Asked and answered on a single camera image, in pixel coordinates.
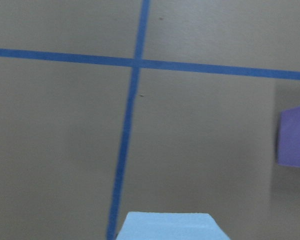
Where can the light blue foam block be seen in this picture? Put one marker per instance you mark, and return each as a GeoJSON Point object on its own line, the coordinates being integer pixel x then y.
{"type": "Point", "coordinates": [170, 226]}

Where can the purple foam block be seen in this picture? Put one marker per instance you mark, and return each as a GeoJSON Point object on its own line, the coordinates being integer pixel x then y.
{"type": "Point", "coordinates": [288, 149]}

